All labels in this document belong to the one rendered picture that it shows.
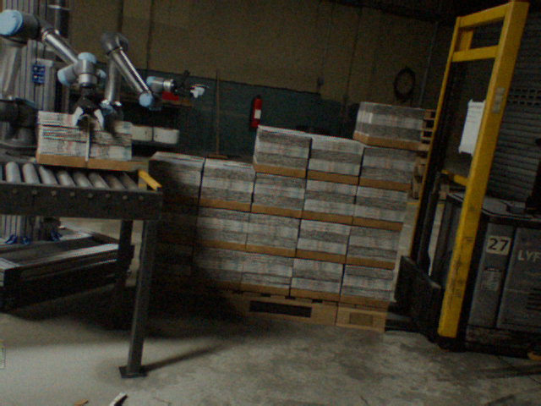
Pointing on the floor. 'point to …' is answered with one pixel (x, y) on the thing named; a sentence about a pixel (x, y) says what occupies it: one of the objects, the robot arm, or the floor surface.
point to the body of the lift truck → (498, 277)
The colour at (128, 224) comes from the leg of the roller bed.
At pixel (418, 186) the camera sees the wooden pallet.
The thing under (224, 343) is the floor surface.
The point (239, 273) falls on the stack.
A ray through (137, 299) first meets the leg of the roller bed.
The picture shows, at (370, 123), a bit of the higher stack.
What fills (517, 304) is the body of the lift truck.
